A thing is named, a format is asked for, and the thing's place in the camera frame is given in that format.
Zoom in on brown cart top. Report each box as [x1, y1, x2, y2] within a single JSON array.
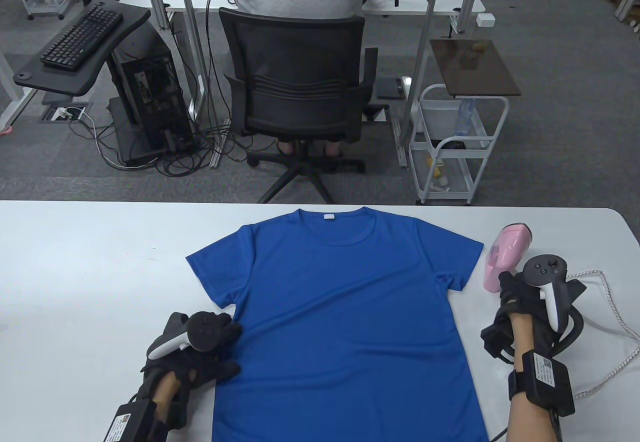
[[430, 38, 522, 98]]

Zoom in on black white controller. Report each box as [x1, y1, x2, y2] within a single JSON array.
[[142, 312, 233, 392], [522, 254, 586, 358]]

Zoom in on black wrist sensor box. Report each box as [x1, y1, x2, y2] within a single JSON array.
[[104, 399, 171, 442], [509, 351, 576, 417]]

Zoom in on white rolling cart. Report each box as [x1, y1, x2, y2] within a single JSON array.
[[408, 83, 510, 206]]

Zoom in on white braided iron cord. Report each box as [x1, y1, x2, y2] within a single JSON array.
[[565, 271, 640, 400]]

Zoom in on black keyboard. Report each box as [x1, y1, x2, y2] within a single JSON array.
[[40, 4, 124, 71]]

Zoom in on white power strip cable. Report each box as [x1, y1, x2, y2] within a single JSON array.
[[582, 318, 640, 340]]

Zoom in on small yellow item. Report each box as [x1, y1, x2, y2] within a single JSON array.
[[425, 156, 449, 187]]

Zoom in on black mesh office chair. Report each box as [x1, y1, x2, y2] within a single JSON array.
[[219, 7, 391, 204]]

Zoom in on person's right hand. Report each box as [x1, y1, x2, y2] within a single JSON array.
[[481, 271, 588, 363]]

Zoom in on person's left hand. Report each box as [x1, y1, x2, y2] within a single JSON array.
[[141, 311, 244, 392]]

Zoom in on blue t-shirt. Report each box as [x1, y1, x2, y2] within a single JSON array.
[[185, 206, 490, 442]]

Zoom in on black computer tower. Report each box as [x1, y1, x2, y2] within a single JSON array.
[[107, 37, 200, 167]]

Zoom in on white table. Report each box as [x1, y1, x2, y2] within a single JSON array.
[[0, 200, 640, 442]]

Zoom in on pink electric iron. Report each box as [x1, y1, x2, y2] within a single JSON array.
[[483, 223, 533, 294]]

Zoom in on floor socket box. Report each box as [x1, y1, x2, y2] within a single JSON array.
[[39, 103, 93, 123]]

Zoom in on person's left forearm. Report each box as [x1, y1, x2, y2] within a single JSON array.
[[152, 372, 193, 428]]

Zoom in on black keyboard tray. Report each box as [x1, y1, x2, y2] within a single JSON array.
[[13, 1, 152, 97]]

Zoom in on clear plastic water bottle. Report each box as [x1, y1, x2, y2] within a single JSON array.
[[454, 98, 477, 137]]

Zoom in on black cable bundle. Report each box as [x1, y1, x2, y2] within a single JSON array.
[[70, 107, 251, 178]]

